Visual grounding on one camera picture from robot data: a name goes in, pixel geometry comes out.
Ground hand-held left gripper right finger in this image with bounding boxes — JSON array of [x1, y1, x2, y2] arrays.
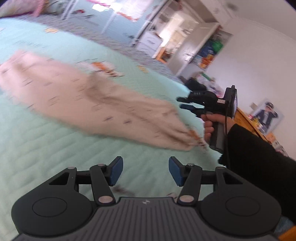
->
[[169, 156, 243, 206]]

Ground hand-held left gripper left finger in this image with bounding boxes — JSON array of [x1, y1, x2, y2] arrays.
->
[[48, 156, 124, 206]]

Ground beige printed pants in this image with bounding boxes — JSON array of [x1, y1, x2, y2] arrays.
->
[[0, 50, 202, 151]]

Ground person's right forearm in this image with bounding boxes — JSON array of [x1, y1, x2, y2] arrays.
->
[[218, 124, 296, 223]]

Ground person's right hand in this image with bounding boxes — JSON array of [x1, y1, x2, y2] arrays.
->
[[201, 113, 234, 146]]

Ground black armchair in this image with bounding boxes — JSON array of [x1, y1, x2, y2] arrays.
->
[[185, 77, 208, 92]]

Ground wooden desk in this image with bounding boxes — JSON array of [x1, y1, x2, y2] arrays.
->
[[233, 108, 296, 163]]

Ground colourful hanging bags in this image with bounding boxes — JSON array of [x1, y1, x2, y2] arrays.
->
[[193, 35, 228, 69]]

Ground white door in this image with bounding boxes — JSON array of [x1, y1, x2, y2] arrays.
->
[[176, 22, 220, 77]]

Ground pilot portrait poster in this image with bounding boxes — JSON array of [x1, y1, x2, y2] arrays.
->
[[251, 100, 284, 134]]

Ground bee print bedspread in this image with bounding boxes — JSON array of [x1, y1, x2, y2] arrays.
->
[[0, 17, 222, 237]]

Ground white drawer unit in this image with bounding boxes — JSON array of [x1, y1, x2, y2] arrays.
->
[[139, 31, 162, 54]]

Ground white sliding door wardrobe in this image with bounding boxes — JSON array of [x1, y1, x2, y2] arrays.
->
[[42, 0, 168, 44]]

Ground pink knitted blanket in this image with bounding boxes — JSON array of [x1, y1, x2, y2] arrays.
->
[[32, 0, 50, 16]]

